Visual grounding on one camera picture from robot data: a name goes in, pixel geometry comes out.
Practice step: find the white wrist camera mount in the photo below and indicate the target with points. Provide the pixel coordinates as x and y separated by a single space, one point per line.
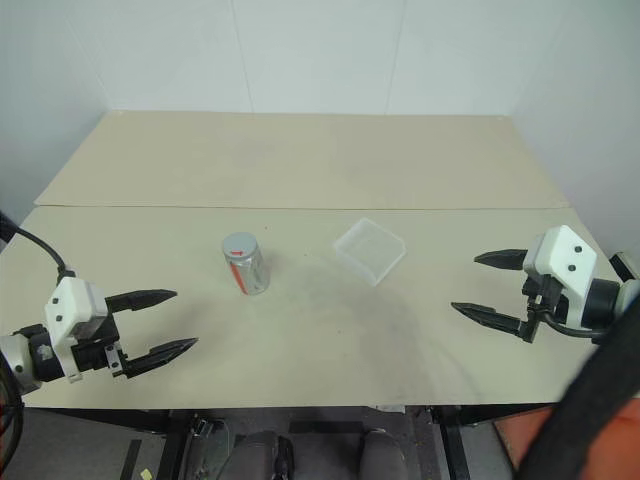
67 302
565 255

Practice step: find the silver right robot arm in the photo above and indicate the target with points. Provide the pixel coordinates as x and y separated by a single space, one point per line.
607 302

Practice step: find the clear glassy object under table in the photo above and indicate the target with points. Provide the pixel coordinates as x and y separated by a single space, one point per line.
207 450

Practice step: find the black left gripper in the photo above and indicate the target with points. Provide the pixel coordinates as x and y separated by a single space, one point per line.
95 355

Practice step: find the grey jar lid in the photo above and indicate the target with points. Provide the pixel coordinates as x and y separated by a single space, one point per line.
240 246

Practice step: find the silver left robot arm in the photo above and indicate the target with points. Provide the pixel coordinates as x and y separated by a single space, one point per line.
20 360

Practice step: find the dark grey rounded shape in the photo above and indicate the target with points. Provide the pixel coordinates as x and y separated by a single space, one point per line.
382 455

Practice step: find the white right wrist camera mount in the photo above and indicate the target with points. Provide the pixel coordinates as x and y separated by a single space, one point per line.
565 255

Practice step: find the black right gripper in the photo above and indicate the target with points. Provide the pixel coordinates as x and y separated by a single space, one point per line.
545 295

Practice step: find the orange floor object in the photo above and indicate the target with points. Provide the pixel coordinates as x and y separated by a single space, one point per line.
515 435

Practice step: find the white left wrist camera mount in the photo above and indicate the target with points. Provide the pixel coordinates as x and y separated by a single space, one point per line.
67 302

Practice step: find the clear square plastic container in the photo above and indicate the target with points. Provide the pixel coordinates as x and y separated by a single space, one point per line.
372 250

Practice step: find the black table frame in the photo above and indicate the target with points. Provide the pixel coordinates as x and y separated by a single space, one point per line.
150 422

